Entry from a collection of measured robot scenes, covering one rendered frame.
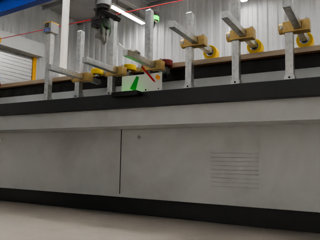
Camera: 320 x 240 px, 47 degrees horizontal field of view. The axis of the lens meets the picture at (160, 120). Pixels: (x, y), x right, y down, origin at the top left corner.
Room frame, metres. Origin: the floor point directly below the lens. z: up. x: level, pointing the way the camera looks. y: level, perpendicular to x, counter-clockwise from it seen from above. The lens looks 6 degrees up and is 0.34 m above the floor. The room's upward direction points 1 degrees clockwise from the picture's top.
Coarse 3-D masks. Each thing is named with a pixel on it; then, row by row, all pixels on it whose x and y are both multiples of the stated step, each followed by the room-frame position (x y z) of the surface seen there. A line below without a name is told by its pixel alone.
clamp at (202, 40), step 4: (196, 36) 1.85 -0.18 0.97; (200, 36) 1.84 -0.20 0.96; (204, 36) 1.84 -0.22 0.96; (180, 40) 1.90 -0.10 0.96; (184, 40) 1.88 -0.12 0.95; (200, 40) 1.84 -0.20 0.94; (204, 40) 1.84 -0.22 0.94; (180, 44) 1.90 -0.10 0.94; (184, 44) 1.88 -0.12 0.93; (188, 44) 1.87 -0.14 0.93; (192, 44) 1.86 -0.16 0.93; (196, 44) 1.85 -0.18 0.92; (200, 44) 1.84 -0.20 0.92; (204, 44) 1.84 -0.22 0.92; (184, 48) 1.91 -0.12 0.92
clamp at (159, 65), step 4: (152, 60) 1.98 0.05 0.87; (156, 60) 1.97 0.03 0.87; (160, 60) 1.95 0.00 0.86; (156, 64) 1.96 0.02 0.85; (160, 64) 1.95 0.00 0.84; (164, 64) 1.99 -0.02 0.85; (144, 68) 2.00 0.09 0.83; (148, 68) 1.99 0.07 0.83; (152, 68) 1.98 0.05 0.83; (156, 68) 1.96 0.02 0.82; (160, 68) 1.96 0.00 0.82; (164, 68) 1.99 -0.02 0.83
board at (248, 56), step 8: (296, 48) 1.79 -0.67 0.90; (304, 48) 1.78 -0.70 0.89; (312, 48) 1.76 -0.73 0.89; (248, 56) 1.91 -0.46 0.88; (256, 56) 1.89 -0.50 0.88; (264, 56) 1.87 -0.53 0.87; (272, 56) 1.86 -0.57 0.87; (280, 56) 1.86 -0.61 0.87; (176, 64) 2.12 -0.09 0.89; (184, 64) 2.09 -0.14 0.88; (200, 64) 2.05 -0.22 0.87; (208, 64) 2.05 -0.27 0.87; (136, 72) 2.28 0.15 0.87; (32, 80) 2.70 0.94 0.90; (40, 80) 2.66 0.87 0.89; (56, 80) 2.58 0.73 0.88; (64, 80) 2.56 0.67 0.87; (0, 88) 2.90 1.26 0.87
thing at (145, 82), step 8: (160, 72) 1.95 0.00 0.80; (128, 80) 2.05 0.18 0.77; (144, 80) 2.00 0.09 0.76; (152, 80) 1.98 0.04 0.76; (160, 80) 1.95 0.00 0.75; (128, 88) 2.05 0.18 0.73; (136, 88) 2.03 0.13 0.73; (144, 88) 2.00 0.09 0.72; (152, 88) 1.98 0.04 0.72; (160, 88) 1.95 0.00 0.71
